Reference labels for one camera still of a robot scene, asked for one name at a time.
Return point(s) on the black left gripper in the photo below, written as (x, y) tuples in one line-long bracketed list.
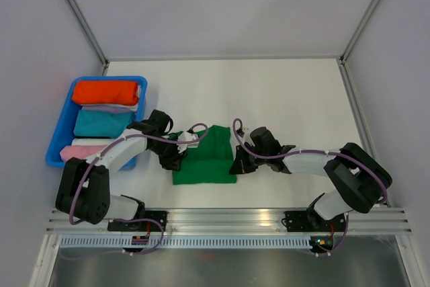
[(173, 162)]

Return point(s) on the slotted cable duct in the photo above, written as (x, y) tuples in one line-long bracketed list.
[(189, 242)]

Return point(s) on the aluminium frame post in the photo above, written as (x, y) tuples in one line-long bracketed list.
[(87, 31), (359, 30)]

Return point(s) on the teal rolled t-shirt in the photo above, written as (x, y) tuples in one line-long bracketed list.
[(101, 124)]

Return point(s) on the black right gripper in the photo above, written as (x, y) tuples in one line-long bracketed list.
[(240, 165)]

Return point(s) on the lilac rolled t-shirt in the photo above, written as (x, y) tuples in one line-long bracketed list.
[(114, 109)]

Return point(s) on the white rolled t-shirt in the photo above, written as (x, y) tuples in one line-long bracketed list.
[(91, 141)]

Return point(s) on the pink rolled t-shirt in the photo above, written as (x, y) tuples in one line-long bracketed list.
[(79, 151)]

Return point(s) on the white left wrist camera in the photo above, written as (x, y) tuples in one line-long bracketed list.
[(187, 137)]

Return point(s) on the aluminium frame post right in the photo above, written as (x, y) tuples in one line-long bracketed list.
[(359, 30)]

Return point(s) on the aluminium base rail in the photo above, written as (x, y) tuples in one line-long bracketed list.
[(244, 221)]

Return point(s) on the aluminium frame post left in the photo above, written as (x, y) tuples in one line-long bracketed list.
[(87, 31)]

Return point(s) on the green t-shirt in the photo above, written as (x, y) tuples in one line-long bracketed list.
[(209, 162)]

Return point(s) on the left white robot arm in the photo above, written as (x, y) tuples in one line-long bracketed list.
[(84, 191)]

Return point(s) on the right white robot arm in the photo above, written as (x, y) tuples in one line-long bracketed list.
[(360, 181)]

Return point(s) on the orange rolled t-shirt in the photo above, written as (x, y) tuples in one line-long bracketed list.
[(124, 93)]

